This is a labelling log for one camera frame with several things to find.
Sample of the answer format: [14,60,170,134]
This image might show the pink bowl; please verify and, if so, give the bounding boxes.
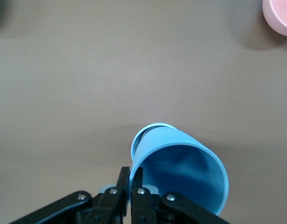
[262,0,287,38]

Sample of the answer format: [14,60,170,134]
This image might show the blue plastic cup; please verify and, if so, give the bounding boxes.
[130,122,178,164]
[130,127,229,216]

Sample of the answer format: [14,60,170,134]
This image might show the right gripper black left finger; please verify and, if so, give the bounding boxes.
[8,166,131,224]

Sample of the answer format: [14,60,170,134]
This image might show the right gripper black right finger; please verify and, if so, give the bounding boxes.
[130,167,231,224]

